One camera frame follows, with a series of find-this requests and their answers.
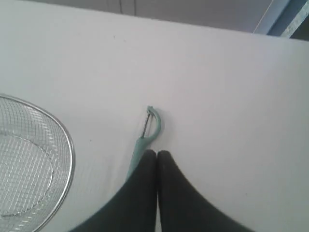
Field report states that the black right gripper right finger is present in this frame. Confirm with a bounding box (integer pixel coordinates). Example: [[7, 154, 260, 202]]
[[157, 150, 251, 232]]

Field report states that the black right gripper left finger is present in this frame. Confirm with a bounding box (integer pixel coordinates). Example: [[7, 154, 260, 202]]
[[72, 150, 156, 232]]

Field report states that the teal handled vegetable peeler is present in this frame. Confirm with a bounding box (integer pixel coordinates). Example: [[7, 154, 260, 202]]
[[126, 106, 162, 182]]

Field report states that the oval metal wire mesh basket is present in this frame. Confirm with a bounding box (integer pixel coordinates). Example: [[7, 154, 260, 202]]
[[0, 94, 75, 232]]

